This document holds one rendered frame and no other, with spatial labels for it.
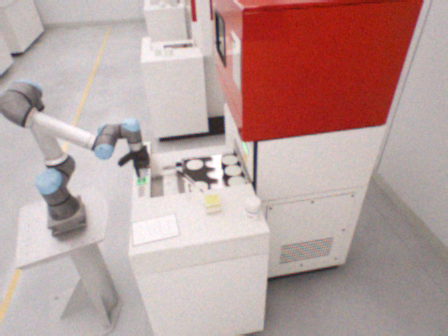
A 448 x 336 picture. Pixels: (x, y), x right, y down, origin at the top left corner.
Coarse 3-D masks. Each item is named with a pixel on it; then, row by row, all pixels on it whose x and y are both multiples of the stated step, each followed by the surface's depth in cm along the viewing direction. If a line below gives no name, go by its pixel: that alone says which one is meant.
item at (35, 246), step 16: (80, 192) 193; (96, 192) 193; (32, 208) 183; (96, 208) 182; (32, 224) 174; (96, 224) 172; (32, 240) 165; (48, 240) 164; (64, 240) 164; (80, 240) 164; (96, 240) 163; (16, 256) 157; (32, 256) 157; (48, 256) 157; (64, 256) 161
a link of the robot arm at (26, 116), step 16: (0, 96) 133; (16, 96) 134; (16, 112) 131; (32, 112) 134; (32, 128) 136; (48, 128) 137; (64, 128) 139; (80, 144) 142; (96, 144) 144; (112, 144) 148
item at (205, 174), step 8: (184, 160) 202; (200, 160) 202; (208, 160) 201; (216, 160) 201; (200, 168) 195; (208, 168) 195; (216, 168) 195; (224, 168) 194; (192, 176) 189; (200, 176) 189; (208, 176) 189; (216, 176) 189; (224, 176) 188; (232, 176) 188; (240, 176) 188; (208, 184) 183; (216, 184) 183; (224, 184) 183
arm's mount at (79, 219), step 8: (80, 200) 176; (80, 208) 171; (48, 216) 169; (72, 216) 167; (80, 216) 167; (48, 224) 164; (56, 224) 164; (64, 224) 166; (72, 224) 168; (80, 224) 171; (56, 232) 167
